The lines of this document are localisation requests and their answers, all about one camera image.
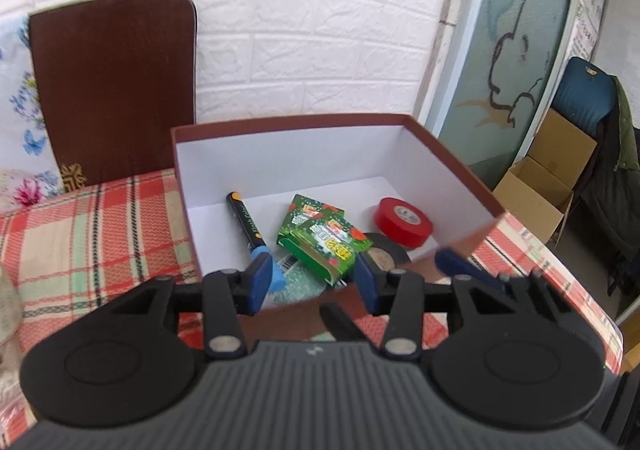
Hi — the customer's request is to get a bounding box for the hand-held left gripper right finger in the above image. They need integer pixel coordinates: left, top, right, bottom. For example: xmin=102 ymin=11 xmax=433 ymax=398
xmin=354 ymin=253 xmax=506 ymax=361

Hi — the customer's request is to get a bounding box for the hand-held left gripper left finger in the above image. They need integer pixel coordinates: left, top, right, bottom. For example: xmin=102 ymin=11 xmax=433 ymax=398
xmin=107 ymin=253 xmax=274 ymax=360

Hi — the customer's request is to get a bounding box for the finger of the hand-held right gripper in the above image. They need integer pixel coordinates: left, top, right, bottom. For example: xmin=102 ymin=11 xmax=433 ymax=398
xmin=434 ymin=247 xmax=557 ymax=317
xmin=319 ymin=302 xmax=374 ymax=344

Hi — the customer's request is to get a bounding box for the black tape roll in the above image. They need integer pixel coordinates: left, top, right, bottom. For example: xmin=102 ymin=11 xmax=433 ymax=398
xmin=364 ymin=232 xmax=414 ymax=271

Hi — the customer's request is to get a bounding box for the clear barcode packet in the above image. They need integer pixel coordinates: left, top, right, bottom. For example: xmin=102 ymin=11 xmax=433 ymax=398
xmin=270 ymin=253 xmax=347 ymax=305

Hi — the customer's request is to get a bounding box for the green printed small box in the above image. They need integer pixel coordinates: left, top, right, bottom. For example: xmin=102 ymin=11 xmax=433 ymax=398
xmin=289 ymin=214 xmax=374 ymax=287
xmin=277 ymin=193 xmax=347 ymax=252

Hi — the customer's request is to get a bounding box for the black orange marker pen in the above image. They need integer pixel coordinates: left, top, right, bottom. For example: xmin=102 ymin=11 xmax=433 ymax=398
xmin=226 ymin=191 xmax=289 ymax=292

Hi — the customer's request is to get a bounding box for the red tape roll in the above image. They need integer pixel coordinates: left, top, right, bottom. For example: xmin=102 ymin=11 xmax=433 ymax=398
xmin=373 ymin=197 xmax=435 ymax=250

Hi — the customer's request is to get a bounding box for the brown cardboard box white inside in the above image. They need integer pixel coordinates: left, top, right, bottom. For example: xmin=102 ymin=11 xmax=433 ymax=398
xmin=170 ymin=113 xmax=509 ymax=344

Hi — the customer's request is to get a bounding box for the open tan cardboard box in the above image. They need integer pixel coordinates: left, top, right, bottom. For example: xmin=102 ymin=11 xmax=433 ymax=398
xmin=492 ymin=107 xmax=599 ymax=257

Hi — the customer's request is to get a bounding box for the red plaid blanket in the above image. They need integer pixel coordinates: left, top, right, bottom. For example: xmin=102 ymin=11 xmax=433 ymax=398
xmin=0 ymin=167 xmax=626 ymax=450

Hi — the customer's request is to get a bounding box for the dark green jacket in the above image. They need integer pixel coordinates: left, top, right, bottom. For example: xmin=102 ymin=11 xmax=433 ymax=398
xmin=580 ymin=77 xmax=640 ymax=298

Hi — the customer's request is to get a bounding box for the blue chair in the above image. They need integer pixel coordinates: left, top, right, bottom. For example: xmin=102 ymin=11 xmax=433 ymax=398
xmin=550 ymin=56 xmax=619 ymax=138

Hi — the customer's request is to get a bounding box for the glass partition with drawing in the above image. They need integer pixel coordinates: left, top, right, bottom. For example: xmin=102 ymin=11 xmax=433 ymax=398
xmin=424 ymin=0 xmax=587 ymax=166

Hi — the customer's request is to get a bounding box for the brown wooden headboard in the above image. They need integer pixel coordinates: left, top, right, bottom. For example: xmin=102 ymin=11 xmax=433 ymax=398
xmin=28 ymin=0 xmax=199 ymax=187

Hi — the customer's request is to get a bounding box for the white floral cloth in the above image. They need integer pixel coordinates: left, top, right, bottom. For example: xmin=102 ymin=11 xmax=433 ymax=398
xmin=0 ymin=14 xmax=67 ymax=212

